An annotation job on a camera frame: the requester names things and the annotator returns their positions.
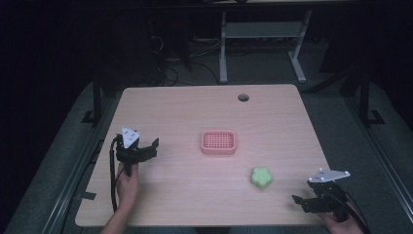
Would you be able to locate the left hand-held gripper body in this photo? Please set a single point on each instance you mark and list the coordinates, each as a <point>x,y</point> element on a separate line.
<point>128,152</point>

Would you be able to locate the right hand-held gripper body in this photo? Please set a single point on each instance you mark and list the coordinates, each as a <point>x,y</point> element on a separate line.
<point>326,191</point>

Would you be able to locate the person's left hand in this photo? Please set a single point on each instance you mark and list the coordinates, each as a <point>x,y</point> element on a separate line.
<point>127,188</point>

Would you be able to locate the person's right hand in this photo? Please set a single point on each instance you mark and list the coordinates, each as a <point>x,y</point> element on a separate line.
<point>344,226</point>

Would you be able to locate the green flower-shaped soap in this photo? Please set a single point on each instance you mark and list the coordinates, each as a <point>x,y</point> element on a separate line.
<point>261,177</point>

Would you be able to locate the black metal stand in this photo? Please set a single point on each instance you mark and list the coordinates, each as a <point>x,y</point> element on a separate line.
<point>365,97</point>
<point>96,97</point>

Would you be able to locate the pink soap dish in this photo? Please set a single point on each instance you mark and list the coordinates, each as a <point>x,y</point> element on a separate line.
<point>218,142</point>

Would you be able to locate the grey table grommet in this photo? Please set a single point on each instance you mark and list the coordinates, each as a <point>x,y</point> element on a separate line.
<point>243,97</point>

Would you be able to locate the white metal stand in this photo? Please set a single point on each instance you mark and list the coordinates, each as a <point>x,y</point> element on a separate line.
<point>259,30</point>

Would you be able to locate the aluminium floor rail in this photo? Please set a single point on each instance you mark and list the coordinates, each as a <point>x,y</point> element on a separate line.
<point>383,156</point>
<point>71,182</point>

